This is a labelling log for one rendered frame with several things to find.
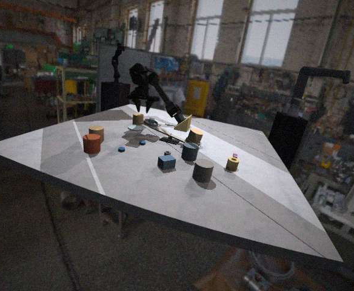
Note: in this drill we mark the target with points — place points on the reddish-brown cylinder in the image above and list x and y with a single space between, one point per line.
91 144

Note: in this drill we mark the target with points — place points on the tan cylinder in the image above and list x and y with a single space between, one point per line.
97 130
137 118
195 136

